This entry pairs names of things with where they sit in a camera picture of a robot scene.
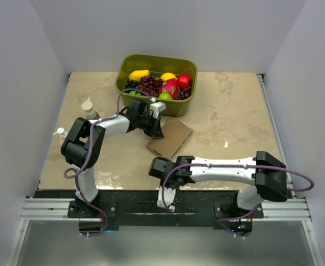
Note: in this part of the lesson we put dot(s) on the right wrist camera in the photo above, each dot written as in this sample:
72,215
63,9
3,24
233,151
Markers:
166,198

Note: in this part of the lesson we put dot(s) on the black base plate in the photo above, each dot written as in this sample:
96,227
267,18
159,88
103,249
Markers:
113,209

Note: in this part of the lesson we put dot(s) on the black grape bunch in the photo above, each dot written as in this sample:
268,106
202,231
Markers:
132,84

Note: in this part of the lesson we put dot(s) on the green lime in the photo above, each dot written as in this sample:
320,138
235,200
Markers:
165,95

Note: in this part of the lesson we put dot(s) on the pink dragon fruit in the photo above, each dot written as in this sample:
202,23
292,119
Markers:
170,87

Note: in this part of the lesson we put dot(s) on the pump soap bottle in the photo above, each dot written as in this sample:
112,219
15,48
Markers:
61,132

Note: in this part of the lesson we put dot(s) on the brown cardboard express box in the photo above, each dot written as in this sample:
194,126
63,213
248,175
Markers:
175,134

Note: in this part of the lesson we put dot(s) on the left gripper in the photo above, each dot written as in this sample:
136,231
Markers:
155,131

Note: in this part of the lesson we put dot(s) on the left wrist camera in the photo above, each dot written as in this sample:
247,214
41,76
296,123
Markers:
157,108

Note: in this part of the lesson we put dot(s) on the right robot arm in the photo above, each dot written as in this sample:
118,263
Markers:
263,175

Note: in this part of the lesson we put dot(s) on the squeeze sauce bottle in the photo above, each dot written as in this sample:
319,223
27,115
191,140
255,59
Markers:
90,112

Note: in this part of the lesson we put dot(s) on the yellow lemon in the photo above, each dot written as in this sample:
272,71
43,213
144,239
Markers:
168,76

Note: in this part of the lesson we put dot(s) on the purple grape bunch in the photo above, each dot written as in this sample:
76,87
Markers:
150,85

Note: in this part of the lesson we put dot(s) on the dark red grape bunch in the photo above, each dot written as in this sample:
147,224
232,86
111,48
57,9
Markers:
183,93

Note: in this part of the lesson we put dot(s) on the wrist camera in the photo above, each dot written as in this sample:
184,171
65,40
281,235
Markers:
157,108
166,198

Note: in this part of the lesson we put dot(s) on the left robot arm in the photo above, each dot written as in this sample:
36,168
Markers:
82,146

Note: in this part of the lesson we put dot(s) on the red apple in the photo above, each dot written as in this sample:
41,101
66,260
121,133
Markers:
183,81

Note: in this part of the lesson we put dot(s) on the yellow mango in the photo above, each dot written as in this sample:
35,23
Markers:
138,74

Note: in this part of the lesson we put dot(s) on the olive green plastic bin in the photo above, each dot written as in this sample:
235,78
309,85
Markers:
157,66

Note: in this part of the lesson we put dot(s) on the green pear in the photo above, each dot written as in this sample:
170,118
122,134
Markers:
135,93

